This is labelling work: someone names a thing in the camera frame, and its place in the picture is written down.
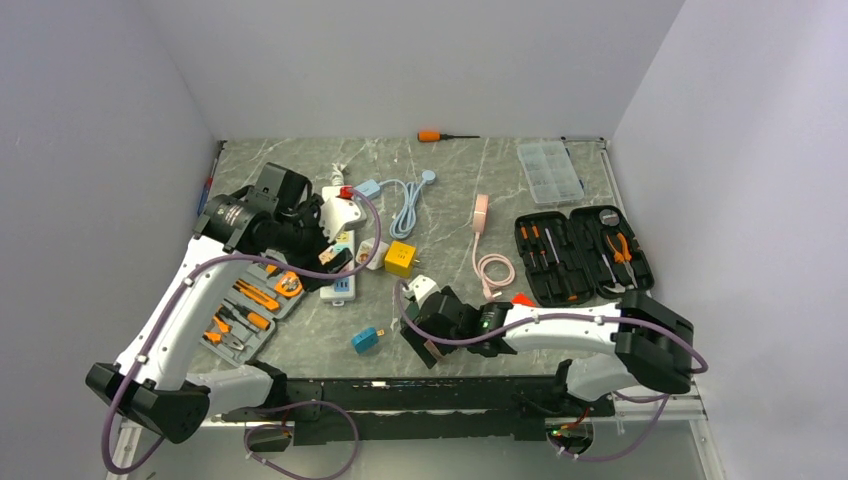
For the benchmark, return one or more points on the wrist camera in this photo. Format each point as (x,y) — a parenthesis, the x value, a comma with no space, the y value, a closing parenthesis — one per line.
(338,215)
(420,288)

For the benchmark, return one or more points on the black tool case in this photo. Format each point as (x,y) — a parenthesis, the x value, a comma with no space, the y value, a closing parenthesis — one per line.
(572,259)

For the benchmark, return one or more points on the pink round cable reel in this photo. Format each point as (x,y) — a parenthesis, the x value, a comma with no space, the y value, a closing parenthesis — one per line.
(480,212)

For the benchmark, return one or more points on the yellow cube adapter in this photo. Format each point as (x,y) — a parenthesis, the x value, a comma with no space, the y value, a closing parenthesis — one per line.
(400,259)

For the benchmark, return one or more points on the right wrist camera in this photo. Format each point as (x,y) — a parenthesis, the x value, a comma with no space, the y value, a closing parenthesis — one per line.
(420,288)

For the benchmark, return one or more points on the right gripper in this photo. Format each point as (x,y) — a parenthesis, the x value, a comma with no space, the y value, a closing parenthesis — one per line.
(425,326)

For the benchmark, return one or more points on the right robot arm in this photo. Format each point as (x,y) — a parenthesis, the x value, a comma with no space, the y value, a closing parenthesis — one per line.
(635,341)

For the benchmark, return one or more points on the light blue power strip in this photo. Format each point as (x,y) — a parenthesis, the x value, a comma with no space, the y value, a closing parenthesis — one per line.
(404,220)

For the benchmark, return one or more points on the clear plastic organizer box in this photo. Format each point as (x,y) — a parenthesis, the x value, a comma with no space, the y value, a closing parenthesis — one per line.
(551,176)

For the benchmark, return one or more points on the white power strip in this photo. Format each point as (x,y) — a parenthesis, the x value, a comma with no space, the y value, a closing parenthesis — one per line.
(342,290)

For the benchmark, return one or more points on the orange handled screwdriver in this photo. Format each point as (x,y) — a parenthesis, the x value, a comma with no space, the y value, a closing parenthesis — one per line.
(436,136)

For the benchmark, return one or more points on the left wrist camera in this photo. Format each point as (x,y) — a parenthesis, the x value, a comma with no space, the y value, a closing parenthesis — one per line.
(338,215)

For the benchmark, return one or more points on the red cube adapter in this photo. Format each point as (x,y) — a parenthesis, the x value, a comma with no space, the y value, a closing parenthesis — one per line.
(522,299)

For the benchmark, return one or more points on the orange cube adapter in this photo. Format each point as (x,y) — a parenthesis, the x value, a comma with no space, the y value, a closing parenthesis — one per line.
(328,254)

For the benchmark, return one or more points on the grey tool case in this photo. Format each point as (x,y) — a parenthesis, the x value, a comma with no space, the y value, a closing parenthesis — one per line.
(252,310)

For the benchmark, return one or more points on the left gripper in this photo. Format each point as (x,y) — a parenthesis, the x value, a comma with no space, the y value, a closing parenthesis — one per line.
(310,212)

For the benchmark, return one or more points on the pink cube socket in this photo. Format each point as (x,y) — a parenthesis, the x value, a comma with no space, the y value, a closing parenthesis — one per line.
(433,350)

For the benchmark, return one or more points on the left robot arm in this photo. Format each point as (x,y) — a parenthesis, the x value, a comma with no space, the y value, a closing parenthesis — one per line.
(150,382)

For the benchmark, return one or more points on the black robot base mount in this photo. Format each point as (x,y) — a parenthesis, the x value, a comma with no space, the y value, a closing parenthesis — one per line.
(404,408)

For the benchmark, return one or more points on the blue red pen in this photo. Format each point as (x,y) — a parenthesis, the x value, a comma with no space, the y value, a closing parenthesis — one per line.
(206,188)

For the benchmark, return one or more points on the white and blue cube adapter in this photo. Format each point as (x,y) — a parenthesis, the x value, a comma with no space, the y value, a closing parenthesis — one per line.
(371,253)

